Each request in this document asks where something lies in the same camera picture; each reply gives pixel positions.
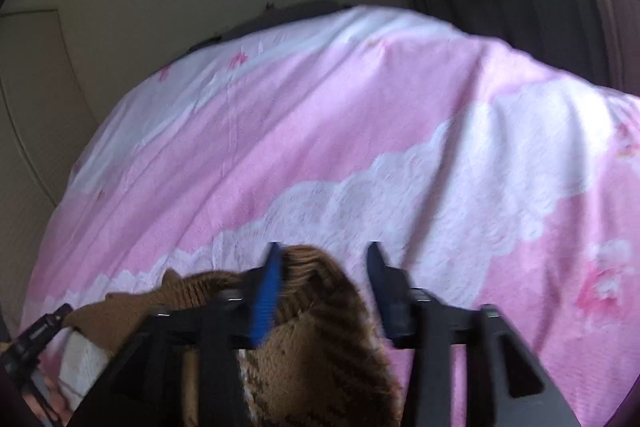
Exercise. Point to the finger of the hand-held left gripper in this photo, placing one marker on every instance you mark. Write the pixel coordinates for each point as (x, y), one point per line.
(35, 337)

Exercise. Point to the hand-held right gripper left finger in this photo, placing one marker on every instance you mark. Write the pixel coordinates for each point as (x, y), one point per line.
(265, 302)

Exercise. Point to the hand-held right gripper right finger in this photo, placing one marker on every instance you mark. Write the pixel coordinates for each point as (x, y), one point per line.
(387, 297)

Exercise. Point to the brown and cream plaid sweater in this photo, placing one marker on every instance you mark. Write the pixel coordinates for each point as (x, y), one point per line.
(320, 357)

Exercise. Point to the pink floral quilt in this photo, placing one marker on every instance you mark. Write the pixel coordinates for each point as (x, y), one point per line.
(350, 132)

